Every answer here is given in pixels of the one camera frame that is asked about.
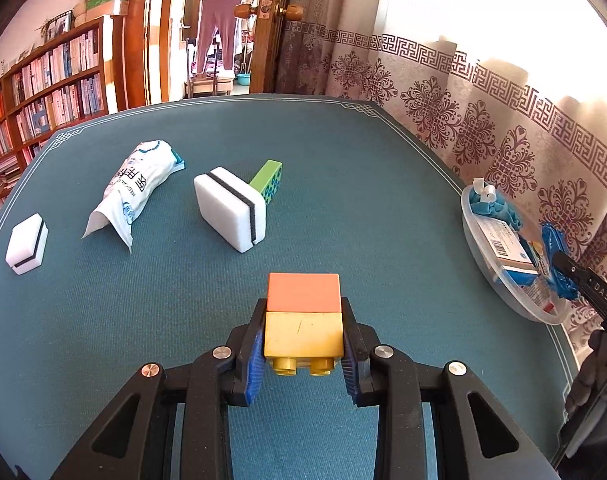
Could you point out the wooden door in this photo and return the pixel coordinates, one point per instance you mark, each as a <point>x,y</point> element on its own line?
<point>273,50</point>

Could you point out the yellow and orange toy block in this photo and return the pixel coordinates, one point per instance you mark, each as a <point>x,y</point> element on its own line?
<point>303,330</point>

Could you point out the white packet with red edge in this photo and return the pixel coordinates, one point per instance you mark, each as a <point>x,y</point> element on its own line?
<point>541,295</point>

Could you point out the blue plastic bag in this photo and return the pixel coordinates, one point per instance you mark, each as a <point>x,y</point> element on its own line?
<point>553,245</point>

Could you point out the wooden door knob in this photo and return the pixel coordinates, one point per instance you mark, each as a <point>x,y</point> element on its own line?
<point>293,12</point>

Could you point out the white box with barcode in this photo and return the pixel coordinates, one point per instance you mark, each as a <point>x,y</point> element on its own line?
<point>503,245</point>

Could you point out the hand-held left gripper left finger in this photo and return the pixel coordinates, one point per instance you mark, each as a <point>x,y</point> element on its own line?
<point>256,365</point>

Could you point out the rows of books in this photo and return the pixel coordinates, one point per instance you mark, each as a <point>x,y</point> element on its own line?
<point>58,105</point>

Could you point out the teal fabric pouch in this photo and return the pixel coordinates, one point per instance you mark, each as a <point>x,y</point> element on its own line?
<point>503,210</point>

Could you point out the patterned curtain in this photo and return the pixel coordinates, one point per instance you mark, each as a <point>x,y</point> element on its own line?
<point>483,110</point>

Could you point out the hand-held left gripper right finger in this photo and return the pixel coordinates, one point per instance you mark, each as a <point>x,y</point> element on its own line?
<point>351,367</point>

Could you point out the wooden bookshelf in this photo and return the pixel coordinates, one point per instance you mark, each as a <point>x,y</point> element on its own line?
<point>8,80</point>

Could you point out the blue basin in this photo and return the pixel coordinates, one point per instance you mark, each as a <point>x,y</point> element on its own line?
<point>243,80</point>

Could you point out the picture frame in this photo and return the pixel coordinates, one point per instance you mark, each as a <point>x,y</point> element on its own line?
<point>58,25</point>

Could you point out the hanging pink pants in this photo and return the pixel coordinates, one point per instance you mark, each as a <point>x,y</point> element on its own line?
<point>218,25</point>

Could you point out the person's right hand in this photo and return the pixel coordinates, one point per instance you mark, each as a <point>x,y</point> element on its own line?
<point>591,365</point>

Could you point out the wooden door frame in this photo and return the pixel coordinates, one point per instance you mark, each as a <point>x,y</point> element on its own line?
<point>138,35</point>

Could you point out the large white black-striped sponge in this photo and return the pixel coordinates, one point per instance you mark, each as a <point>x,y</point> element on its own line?
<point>223,205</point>

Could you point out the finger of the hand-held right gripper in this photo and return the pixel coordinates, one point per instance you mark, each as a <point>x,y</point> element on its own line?
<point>598,292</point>

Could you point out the green block with blue dots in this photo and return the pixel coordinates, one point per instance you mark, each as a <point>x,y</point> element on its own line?
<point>266,175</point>

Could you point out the clear plastic container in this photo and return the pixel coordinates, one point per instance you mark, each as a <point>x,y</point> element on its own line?
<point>476,252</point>

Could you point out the small white black-striped sponge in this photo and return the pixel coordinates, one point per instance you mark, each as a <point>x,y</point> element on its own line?
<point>23,240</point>

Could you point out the white medical packet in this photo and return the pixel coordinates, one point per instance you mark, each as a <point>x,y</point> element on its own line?
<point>133,185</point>

